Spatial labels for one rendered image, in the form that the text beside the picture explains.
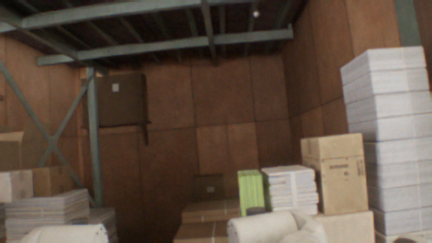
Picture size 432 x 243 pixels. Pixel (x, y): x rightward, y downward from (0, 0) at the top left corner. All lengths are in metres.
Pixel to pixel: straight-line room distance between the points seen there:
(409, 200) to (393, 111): 0.30
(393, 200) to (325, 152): 0.28
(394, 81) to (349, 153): 0.29
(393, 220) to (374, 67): 0.51
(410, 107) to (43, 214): 2.12
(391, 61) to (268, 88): 3.81
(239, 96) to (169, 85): 1.10
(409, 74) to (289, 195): 0.58
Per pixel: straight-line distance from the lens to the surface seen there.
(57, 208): 2.26
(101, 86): 4.89
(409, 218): 1.20
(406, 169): 1.17
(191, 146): 4.81
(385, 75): 1.16
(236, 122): 4.79
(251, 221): 0.50
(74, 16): 3.10
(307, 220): 0.49
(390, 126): 1.14
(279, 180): 1.06
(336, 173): 1.09
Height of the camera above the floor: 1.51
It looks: 4 degrees up
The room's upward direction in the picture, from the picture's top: 5 degrees counter-clockwise
